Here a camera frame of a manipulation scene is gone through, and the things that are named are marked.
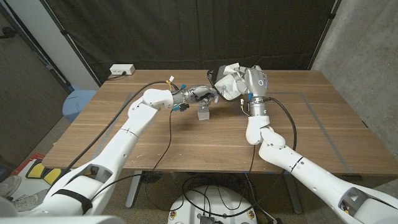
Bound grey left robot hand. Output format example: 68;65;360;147
172;84;220;112

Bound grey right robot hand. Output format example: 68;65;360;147
234;65;269;118

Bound black hand mirror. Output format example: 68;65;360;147
206;64;249;102

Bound white paper napkin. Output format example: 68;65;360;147
214;62;246;101

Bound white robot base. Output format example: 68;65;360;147
167;185;258;224

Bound translucent white cube block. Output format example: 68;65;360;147
197;105;211;121

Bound black backdrop curtain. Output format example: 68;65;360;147
40;0;338;85

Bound white power strip box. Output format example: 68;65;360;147
109;63;136;77

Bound black backdrop stand pole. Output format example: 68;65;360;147
307;0;342;71
40;0;102;87

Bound black round floor fan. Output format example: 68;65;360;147
139;170;164;184

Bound white table leg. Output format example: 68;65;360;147
125;170;143;208

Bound blue round stool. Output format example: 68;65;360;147
62;89;98;123

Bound grey table leg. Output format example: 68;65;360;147
284;174;304;215

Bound yellow and black floor mat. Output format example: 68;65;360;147
25;159;72;188

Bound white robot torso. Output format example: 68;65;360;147
0;215;125;224

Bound white floor board red edge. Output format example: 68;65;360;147
11;152;68;203

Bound grey sneaker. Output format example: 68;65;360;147
0;175;22;197
12;189;49;212

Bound thin black left wrist cable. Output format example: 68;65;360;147
91;108;174;202

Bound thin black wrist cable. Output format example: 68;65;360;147
242;143;256;187
91;108;174;202

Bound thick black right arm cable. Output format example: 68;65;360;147
248;96;298;218

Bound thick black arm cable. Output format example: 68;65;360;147
60;80;175;177
248;96;298;218

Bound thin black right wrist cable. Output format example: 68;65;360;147
242;143;256;187

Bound black floor cable tangle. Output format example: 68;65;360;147
182;175;249;224

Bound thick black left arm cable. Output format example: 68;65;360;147
60;80;175;177

